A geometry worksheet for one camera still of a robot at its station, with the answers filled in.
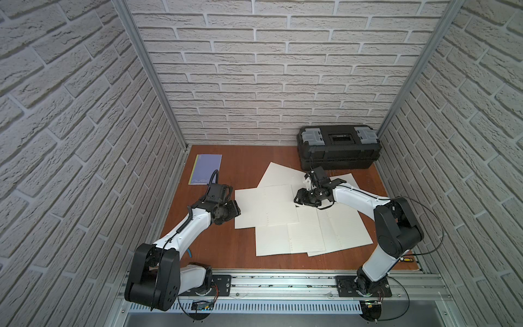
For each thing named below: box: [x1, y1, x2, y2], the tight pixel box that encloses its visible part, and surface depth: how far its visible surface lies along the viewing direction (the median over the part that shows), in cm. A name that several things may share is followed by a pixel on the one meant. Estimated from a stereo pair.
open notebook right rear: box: [329, 173, 361, 190], surface depth 108 cm
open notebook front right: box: [307, 203, 374, 257], surface depth 87 cm
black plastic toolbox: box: [296, 124, 383, 171], surface depth 102 cm
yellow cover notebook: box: [234, 184, 299, 229], surface depth 99 cm
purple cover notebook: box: [187, 153, 223, 185], surface depth 113 cm
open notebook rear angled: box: [256, 161, 307, 197], surface depth 109 cm
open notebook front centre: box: [255, 206, 327, 257], surface depth 88 cm
